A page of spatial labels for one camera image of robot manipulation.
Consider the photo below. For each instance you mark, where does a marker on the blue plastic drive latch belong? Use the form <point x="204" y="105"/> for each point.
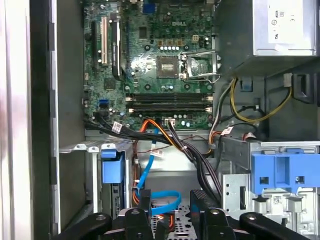
<point x="265" y="165"/>

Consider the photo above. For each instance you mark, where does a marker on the CPU socket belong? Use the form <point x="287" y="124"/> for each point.
<point x="167" y="67"/>

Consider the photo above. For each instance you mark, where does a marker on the hard disk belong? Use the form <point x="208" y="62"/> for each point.
<point x="112" y="167"/>

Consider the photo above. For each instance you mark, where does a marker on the black graphics card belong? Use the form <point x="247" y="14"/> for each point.
<point x="116" y="50"/>

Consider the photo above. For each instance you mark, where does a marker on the green motherboard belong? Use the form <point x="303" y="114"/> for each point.
<point x="150" y="37"/>

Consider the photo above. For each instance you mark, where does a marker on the metal socket cover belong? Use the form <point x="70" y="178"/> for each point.
<point x="217" y="62"/>

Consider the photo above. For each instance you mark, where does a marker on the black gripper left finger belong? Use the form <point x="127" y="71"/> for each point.
<point x="144" y="200"/>

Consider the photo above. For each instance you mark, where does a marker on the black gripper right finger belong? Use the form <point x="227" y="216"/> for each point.
<point x="198" y="200"/>

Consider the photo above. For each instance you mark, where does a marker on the metal optical drive cage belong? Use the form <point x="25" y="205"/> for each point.
<point x="235" y="190"/>

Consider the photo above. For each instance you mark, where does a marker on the black PC case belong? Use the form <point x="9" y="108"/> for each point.
<point x="40" y="100"/>

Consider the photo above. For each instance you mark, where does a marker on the RAM slot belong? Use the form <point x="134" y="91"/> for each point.
<point x="170" y="110"/>
<point x="170" y="95"/>
<point x="170" y="105"/>
<point x="170" y="99"/>

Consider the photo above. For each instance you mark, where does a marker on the gray power supply unit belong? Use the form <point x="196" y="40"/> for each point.
<point x="282" y="25"/>

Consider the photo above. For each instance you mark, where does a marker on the black expansion slot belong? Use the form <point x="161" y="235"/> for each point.
<point x="95" y="45"/>

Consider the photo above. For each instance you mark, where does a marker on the white expansion slot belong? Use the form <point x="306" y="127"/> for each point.
<point x="104" y="40"/>

